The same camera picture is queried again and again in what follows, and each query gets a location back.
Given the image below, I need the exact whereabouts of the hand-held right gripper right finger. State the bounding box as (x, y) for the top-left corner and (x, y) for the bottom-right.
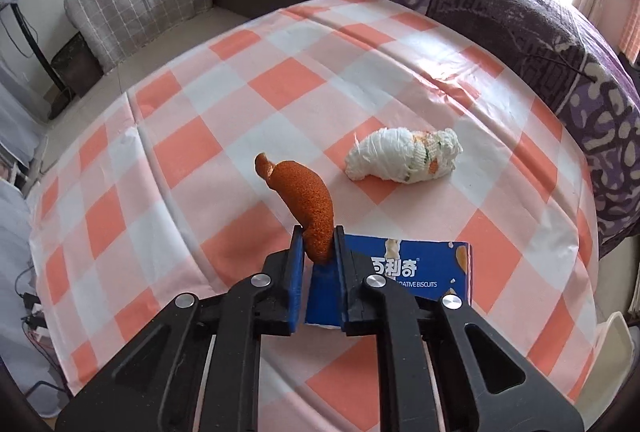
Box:
(334, 226), (586, 432)

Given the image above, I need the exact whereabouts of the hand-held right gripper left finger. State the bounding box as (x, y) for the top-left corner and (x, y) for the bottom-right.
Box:
(55, 226), (306, 432)

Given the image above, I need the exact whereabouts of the orange peel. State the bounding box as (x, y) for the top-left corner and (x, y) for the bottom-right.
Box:
(254, 152), (335, 265)

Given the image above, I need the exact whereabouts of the cream plastic bin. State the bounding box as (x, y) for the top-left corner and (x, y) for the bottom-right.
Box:
(575, 311), (637, 418)

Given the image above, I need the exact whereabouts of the blue biscuit box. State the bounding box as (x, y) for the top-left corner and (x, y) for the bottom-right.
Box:
(305, 233), (475, 329)

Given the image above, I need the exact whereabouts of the crumpled white tissue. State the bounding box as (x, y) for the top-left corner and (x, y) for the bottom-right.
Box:
(345, 126), (463, 185)

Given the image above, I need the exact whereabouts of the orange checked tablecloth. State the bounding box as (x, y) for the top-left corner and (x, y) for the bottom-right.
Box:
(27, 0), (601, 432)

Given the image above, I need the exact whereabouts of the dark board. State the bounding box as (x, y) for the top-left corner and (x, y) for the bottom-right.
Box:
(51, 32), (105, 96)

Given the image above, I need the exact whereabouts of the power strip with cables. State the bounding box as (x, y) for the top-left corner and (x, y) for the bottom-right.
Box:
(14, 265), (48, 338)

